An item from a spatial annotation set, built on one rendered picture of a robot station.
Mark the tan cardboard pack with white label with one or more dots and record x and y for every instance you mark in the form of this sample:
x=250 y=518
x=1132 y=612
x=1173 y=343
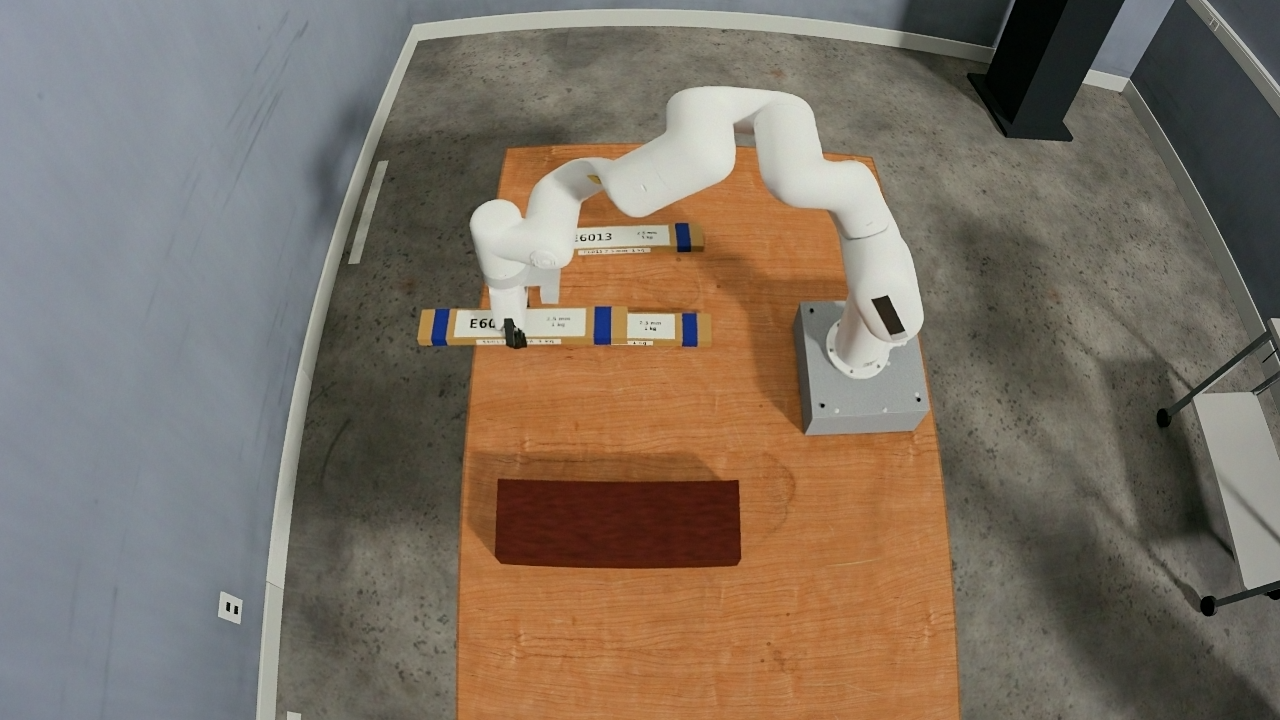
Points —
x=599 y=325
x=644 y=238
x=669 y=329

